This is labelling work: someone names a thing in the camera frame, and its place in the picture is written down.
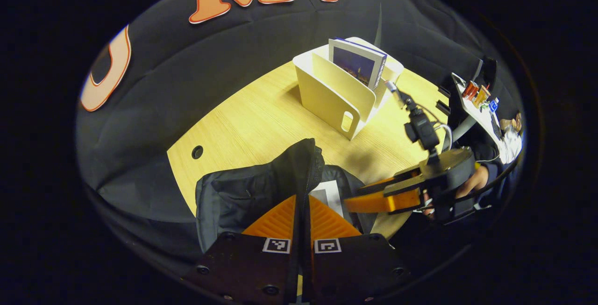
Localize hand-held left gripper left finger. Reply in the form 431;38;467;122
182;194;299;305

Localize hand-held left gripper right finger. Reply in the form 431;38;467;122
304;195;412;303

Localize purple cover book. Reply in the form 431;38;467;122
308;180;346;219

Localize black schoolbag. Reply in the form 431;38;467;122
195;138;379;254

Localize white bookshelf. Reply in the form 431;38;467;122
292;36;405;141

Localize blue picture cover book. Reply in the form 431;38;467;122
328;37;388;92

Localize white side table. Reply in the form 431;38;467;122
451;72;510;151

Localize black monitor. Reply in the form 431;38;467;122
472;55;498;86

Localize black backdrop cloth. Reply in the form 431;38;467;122
75;0;505;268

